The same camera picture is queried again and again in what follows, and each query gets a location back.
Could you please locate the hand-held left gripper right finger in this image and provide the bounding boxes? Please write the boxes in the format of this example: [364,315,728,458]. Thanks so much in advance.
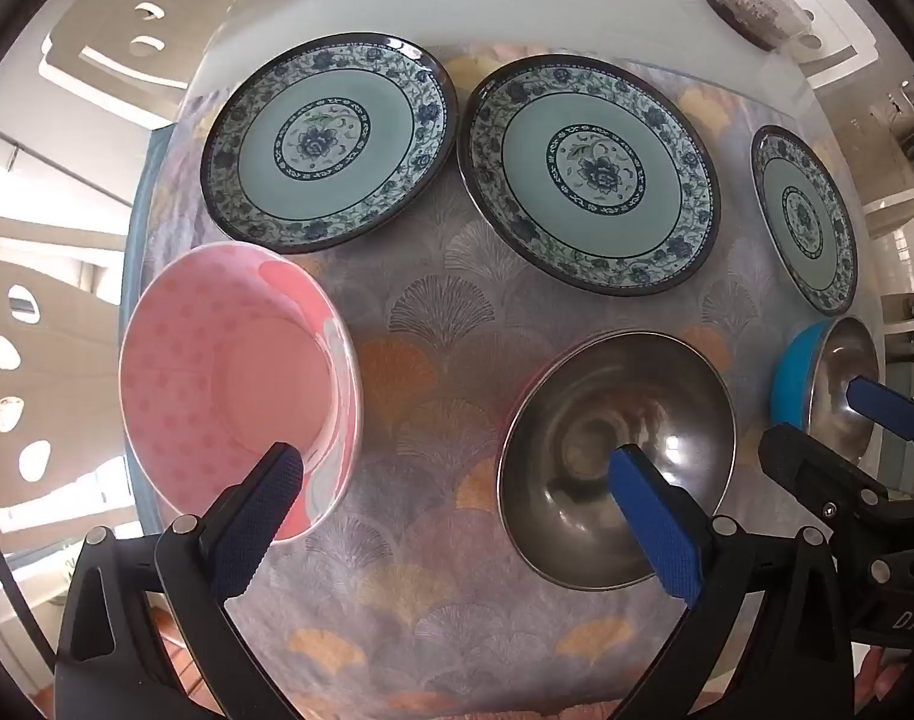
[609,444,859,720]

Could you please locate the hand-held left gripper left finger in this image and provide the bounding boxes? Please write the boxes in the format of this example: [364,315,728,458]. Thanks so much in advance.
[55,441,304,720]

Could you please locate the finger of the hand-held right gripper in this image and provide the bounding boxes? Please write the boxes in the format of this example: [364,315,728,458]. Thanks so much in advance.
[759,424,891,533]
[847,377,914,443]

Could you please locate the blue-sided steel bowl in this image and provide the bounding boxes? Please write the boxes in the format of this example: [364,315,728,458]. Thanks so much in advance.
[770,315,882,466]

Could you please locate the stainless steel bowl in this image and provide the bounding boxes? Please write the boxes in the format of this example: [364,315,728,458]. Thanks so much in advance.
[496,330,737,590]

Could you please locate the pink dotted bowl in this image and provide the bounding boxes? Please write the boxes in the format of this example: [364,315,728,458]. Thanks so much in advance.
[118,243,364,543]

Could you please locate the blue floral ceramic plate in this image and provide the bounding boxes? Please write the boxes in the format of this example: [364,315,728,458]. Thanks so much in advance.
[751,125,859,316]
[464,56,722,296]
[199,32,459,254]

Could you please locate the person's pink fleece clothing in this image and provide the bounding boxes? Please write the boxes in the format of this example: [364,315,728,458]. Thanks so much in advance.
[442,696,653,720]

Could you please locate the fan-patterned tablecloth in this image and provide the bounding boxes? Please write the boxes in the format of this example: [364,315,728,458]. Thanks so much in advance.
[122,41,889,720]

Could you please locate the metal kitchen shelf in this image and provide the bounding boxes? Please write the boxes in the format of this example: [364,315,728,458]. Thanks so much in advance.
[877,71,914,162]

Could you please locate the clear plastic food container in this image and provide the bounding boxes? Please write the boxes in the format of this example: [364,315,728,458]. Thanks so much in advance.
[706,0,825,53]

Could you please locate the black cable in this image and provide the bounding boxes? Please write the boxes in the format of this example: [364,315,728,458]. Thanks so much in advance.
[0,499,53,691]

